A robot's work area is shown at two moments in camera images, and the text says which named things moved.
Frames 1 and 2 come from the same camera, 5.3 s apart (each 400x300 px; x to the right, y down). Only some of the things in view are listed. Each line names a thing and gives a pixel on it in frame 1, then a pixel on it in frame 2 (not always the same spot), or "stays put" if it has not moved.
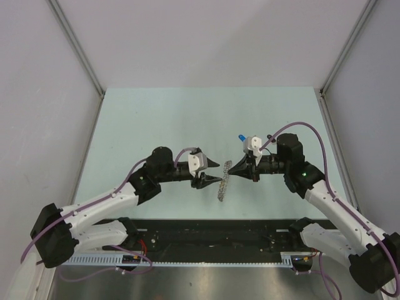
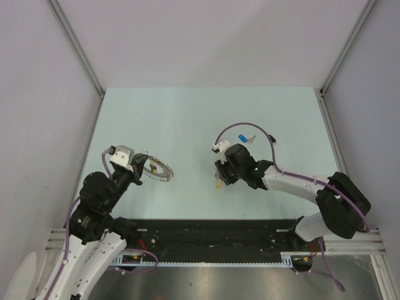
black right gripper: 247,167 to 223,175
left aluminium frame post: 65,28 stays put
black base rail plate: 219,236 stays put
